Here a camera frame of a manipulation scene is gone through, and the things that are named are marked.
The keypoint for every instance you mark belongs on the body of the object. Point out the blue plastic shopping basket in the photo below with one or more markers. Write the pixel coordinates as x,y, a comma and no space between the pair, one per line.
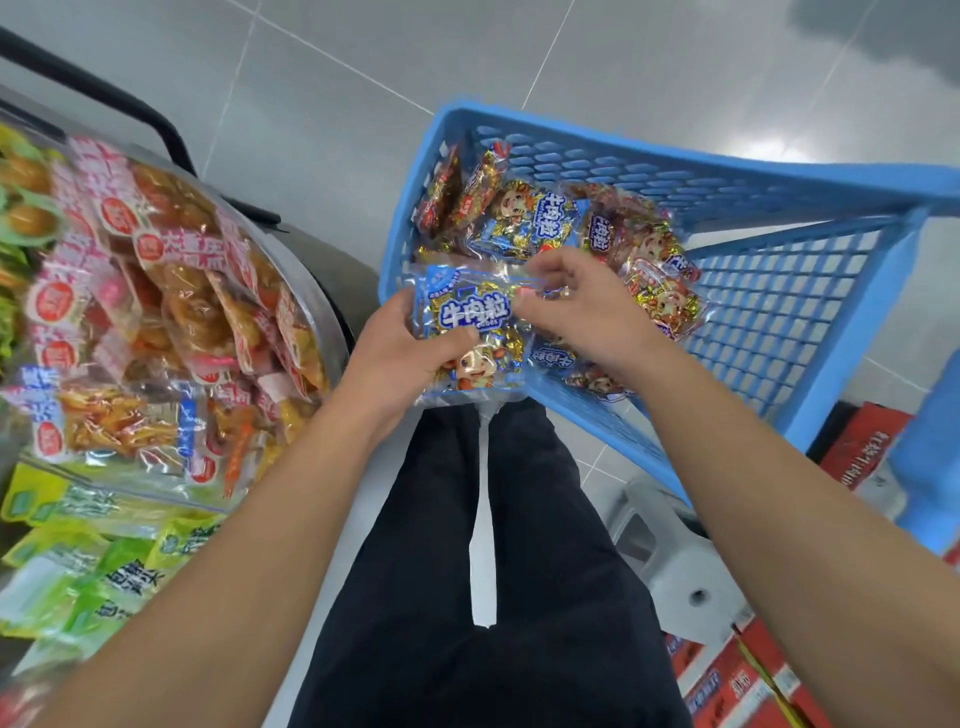
810,300

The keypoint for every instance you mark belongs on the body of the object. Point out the person's left forearm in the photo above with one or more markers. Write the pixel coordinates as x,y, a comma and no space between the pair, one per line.
195,600

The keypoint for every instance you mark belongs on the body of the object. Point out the pile of pink-label meat packets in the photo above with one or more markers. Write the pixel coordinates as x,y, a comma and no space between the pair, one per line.
165,330

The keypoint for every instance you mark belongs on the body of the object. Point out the clear acrylic snack shelves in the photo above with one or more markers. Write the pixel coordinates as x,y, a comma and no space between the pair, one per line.
333,338

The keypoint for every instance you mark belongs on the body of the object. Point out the black pole rod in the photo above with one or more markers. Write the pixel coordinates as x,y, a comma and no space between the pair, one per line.
105,90

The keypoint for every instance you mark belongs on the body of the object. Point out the person's black clothing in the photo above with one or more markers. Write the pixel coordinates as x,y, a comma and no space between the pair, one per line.
420,600

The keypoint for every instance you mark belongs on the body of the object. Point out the red printed carton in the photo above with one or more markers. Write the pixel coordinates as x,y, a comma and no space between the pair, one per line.
867,443
735,683

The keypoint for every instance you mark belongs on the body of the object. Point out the pile of lime green packets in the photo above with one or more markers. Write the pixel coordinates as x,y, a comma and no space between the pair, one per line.
90,563

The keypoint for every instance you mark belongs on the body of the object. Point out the handful of blue snack packets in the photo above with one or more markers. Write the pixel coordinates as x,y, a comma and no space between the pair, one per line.
473,308

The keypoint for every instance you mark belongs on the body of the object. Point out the person's right hand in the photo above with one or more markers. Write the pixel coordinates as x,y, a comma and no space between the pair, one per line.
600,315

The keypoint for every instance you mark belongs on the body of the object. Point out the person's right forearm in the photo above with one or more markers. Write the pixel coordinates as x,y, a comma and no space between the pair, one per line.
810,555

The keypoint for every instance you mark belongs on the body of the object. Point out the person's left hand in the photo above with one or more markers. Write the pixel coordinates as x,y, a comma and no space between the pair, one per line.
390,368

